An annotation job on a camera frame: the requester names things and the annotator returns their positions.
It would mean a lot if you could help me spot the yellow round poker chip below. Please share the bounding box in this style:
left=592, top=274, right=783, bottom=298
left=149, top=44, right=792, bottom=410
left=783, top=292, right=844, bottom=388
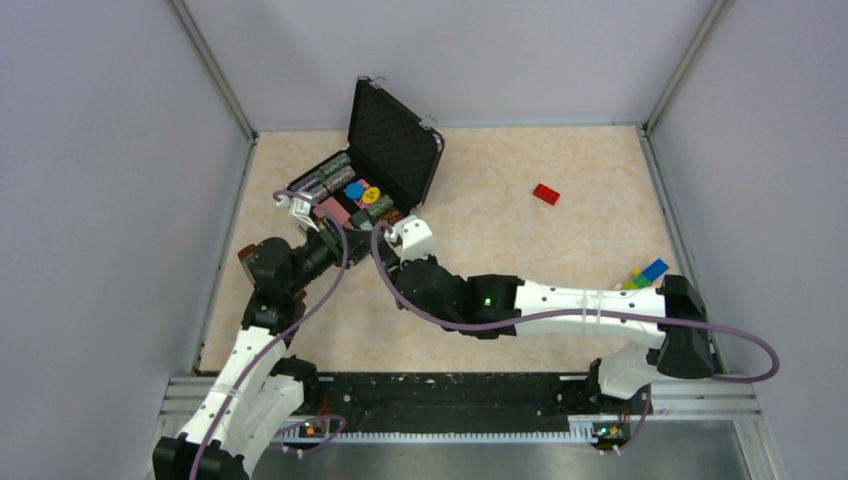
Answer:
left=361, top=186, right=381, bottom=205

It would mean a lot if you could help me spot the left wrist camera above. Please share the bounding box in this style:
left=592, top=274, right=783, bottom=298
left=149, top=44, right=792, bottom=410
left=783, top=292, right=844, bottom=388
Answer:
left=287, top=197, right=320, bottom=234

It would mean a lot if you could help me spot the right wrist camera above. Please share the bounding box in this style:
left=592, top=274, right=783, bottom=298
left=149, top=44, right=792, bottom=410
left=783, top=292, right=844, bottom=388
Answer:
left=384, top=215, right=435, bottom=263

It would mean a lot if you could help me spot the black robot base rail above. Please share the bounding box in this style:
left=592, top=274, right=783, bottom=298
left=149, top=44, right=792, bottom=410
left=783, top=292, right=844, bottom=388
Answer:
left=271, top=358, right=652, bottom=452

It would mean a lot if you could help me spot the blue round poker chip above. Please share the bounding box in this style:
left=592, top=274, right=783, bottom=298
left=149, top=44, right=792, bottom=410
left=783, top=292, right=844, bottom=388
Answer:
left=344, top=182, right=367, bottom=201

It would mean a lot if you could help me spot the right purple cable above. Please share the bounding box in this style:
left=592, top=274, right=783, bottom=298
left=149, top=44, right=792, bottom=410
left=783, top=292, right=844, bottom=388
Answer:
left=369, top=221, right=781, bottom=452

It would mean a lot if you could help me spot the pink playing card deck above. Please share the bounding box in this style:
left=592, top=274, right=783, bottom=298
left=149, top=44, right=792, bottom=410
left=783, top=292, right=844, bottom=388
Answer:
left=314, top=197, right=352, bottom=228

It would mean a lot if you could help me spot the toy brick train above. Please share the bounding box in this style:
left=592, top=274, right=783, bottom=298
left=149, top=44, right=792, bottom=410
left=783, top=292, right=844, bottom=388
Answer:
left=622, top=258, right=670, bottom=290

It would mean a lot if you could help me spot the brown leather pouch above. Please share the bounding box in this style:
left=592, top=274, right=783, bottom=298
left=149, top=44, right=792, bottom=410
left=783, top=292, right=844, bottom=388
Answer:
left=237, top=244, right=257, bottom=274

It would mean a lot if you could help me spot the red toy brick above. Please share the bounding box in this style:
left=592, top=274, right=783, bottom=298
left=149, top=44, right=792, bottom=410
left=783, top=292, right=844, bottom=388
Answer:
left=532, top=183, right=561, bottom=206

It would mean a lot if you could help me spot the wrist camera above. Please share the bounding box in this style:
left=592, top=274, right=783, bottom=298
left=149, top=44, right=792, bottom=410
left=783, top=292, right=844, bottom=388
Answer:
left=384, top=215, right=435, bottom=263
left=287, top=197, right=320, bottom=234

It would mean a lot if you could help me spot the black poker chip case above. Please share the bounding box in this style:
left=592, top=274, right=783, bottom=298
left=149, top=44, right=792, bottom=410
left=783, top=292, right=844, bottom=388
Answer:
left=285, top=76, right=445, bottom=216

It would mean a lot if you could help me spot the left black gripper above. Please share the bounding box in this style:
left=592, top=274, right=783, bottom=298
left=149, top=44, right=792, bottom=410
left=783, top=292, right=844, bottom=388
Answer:
left=287, top=214, right=386, bottom=294

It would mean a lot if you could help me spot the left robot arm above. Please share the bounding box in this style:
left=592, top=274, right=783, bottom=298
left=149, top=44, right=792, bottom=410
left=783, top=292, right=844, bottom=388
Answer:
left=152, top=228, right=371, bottom=479

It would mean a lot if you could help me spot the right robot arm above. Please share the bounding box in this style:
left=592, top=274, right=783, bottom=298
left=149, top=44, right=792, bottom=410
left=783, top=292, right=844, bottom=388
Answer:
left=389, top=258, right=715, bottom=412

